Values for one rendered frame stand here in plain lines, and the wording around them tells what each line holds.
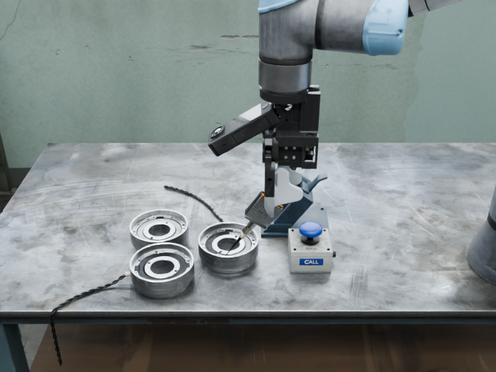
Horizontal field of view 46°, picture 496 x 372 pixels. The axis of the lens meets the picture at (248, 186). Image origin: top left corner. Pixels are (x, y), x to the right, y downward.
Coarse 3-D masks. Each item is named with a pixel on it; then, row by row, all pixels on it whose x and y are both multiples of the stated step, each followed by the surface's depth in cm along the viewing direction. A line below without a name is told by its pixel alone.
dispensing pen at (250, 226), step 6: (258, 198) 92; (252, 204) 93; (282, 204) 94; (246, 210) 95; (246, 228) 95; (252, 228) 95; (240, 234) 96; (246, 234) 96; (240, 240) 97; (234, 246) 97; (228, 252) 98
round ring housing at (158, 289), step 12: (144, 252) 99; (156, 252) 100; (180, 252) 100; (132, 264) 96; (156, 264) 98; (168, 264) 98; (192, 264) 95; (132, 276) 94; (156, 276) 94; (168, 276) 94; (180, 276) 92; (192, 276) 96; (144, 288) 93; (156, 288) 92; (168, 288) 92; (180, 288) 93
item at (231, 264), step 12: (216, 228) 105; (228, 228) 106; (240, 228) 106; (204, 240) 103; (216, 240) 103; (228, 240) 104; (252, 240) 103; (204, 252) 98; (252, 252) 99; (216, 264) 98; (228, 264) 98; (240, 264) 98
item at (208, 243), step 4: (216, 232) 105; (220, 232) 105; (224, 232) 105; (228, 232) 105; (212, 236) 104; (216, 236) 104; (208, 240) 103; (212, 240) 103; (208, 244) 102; (208, 248) 101; (212, 248) 101; (212, 252) 100; (216, 252) 100
